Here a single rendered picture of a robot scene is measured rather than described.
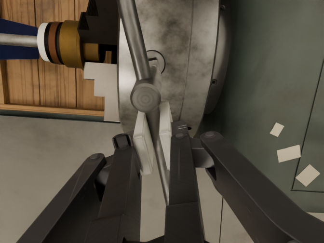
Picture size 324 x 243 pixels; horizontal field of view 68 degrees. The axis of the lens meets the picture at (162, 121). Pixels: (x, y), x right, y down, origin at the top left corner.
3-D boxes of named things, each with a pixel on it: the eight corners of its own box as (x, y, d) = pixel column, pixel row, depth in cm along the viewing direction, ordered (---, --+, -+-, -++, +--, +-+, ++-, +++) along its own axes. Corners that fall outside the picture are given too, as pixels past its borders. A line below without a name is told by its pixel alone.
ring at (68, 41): (96, 16, 39) (39, 11, 39) (96, 74, 41) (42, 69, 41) (108, 23, 48) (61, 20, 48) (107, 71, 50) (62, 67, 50)
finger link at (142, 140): (153, 174, 17) (142, 176, 17) (154, 132, 23) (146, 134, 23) (142, 136, 16) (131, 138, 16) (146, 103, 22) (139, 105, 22)
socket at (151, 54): (138, 51, 33) (136, 53, 30) (162, 46, 32) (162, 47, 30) (143, 74, 34) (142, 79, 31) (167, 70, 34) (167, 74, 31)
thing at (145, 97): (141, 59, 27) (126, 87, 16) (160, 55, 27) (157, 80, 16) (145, 77, 28) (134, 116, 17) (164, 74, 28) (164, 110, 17)
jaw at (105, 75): (145, 65, 43) (141, 131, 44) (146, 68, 48) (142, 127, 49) (83, 60, 42) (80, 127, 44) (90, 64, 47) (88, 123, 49)
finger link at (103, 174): (139, 182, 15) (92, 191, 15) (143, 144, 20) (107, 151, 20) (133, 162, 14) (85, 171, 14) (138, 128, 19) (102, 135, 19)
